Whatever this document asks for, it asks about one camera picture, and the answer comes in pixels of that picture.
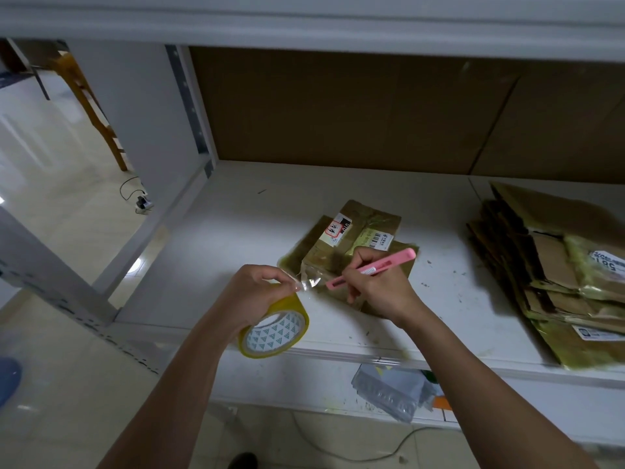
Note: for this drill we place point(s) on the stack of cardboard boxes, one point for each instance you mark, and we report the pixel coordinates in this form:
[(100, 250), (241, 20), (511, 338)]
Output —
[(557, 278)]

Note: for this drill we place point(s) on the blue round object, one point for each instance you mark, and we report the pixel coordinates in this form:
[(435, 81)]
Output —
[(9, 381)]

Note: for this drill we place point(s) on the person's left forearm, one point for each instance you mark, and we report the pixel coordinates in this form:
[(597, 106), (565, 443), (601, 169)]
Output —
[(166, 405)]

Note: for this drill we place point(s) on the pink utility knife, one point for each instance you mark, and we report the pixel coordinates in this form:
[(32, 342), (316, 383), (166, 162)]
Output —
[(391, 262)]

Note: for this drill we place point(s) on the orange plastic object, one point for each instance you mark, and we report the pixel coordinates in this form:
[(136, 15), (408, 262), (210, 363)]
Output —
[(442, 402)]

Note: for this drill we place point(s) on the person's left leg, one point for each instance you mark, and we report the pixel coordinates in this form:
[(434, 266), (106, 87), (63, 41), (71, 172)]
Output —
[(244, 461)]

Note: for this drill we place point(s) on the barcode label cardboard box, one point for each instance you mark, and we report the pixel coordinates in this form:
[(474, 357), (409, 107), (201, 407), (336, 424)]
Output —
[(332, 254)]

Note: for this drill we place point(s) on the person's right forearm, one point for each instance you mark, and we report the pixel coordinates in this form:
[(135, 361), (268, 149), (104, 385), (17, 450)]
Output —
[(488, 395)]

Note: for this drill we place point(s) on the person's right hand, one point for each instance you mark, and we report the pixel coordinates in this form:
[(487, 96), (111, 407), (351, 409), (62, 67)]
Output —
[(386, 293)]

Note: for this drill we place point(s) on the person's left hand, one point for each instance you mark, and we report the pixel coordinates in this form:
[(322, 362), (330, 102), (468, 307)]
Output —
[(249, 298)]

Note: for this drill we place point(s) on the yellow tape roll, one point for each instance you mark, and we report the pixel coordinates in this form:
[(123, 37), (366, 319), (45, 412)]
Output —
[(283, 332)]

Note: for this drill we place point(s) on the white metal shelf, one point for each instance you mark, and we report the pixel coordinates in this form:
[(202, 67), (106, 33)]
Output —
[(264, 219)]

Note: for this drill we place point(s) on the wooden chair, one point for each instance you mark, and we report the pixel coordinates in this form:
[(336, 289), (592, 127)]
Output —
[(93, 112)]

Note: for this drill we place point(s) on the white power strip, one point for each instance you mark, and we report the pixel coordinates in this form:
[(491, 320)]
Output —
[(143, 202)]

